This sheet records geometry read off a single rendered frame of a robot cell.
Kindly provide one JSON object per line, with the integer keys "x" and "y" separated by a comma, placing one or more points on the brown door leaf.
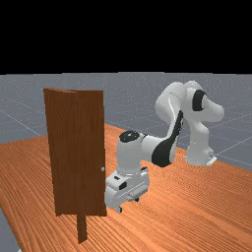
{"x": 95, "y": 147}

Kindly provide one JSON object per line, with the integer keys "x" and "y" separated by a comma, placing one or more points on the brown door frame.
{"x": 82, "y": 231}

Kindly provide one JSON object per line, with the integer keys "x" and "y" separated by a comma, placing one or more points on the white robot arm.
{"x": 197, "y": 131}

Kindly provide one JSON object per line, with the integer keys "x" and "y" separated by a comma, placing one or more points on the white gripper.
{"x": 128, "y": 188}

